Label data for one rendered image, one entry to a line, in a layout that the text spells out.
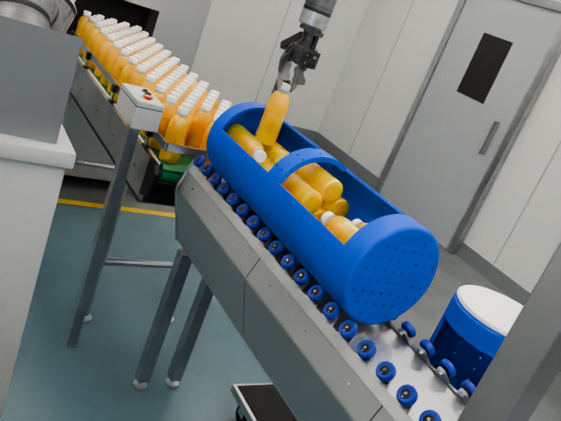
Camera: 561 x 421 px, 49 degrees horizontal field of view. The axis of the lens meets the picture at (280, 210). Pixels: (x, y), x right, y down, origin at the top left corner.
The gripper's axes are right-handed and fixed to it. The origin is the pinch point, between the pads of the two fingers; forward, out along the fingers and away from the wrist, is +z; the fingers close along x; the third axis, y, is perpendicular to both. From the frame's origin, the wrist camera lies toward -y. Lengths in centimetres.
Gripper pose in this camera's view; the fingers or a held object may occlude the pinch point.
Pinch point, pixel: (285, 85)
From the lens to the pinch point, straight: 204.2
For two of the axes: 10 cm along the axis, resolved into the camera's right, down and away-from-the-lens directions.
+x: 8.1, 1.2, 5.7
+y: 4.6, 4.7, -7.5
